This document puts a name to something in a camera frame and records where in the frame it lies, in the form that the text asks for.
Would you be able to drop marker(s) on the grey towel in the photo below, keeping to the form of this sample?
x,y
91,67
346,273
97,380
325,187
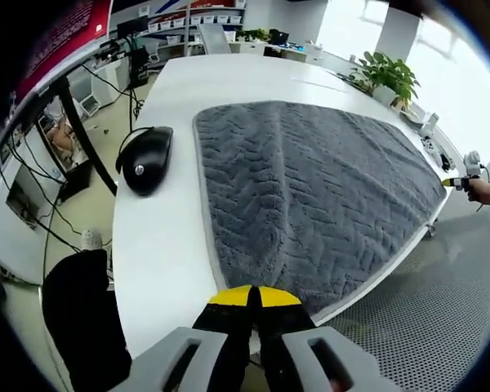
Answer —
x,y
310,192

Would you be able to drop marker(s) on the person's right hand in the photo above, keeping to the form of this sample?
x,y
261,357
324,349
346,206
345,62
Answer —
x,y
478,190

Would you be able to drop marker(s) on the white game controller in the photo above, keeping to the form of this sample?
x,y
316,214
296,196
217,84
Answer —
x,y
428,145

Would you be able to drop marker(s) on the small white stand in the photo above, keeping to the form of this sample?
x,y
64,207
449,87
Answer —
x,y
432,120

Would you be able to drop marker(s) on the large bright window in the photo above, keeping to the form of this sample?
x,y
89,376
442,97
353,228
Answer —
x,y
351,24
453,90

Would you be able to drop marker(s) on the large potted green plant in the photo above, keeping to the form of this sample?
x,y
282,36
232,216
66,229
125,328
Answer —
x,y
390,77

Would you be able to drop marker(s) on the white mesh chair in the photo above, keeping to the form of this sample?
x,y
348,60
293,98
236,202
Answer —
x,y
424,310

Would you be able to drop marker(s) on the white shoe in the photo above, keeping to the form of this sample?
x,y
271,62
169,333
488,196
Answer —
x,y
92,239

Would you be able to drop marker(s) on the black computer mouse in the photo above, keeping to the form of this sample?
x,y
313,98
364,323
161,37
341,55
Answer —
x,y
147,161

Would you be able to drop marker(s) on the dark bulky object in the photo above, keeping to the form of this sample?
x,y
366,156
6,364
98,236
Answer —
x,y
278,36

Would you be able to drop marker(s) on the small green plants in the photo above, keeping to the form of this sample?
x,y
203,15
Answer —
x,y
253,34

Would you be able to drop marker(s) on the grey office chair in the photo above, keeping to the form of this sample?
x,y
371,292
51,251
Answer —
x,y
214,38

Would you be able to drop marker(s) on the shelf with white bins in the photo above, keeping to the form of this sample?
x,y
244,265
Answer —
x,y
196,18

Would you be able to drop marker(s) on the black monitor on stand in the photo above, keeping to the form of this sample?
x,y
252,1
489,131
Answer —
x,y
132,25

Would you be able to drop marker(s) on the white laptop with red screen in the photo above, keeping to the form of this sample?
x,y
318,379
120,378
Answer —
x,y
61,41

